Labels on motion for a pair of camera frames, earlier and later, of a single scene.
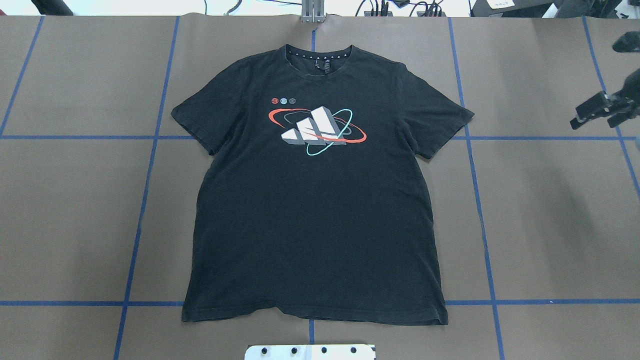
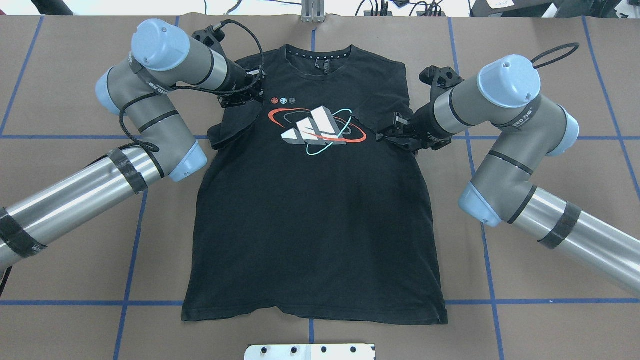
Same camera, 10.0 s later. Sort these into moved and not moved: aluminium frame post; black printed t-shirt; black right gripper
Moved: black right gripper
Not moved: black printed t-shirt; aluminium frame post
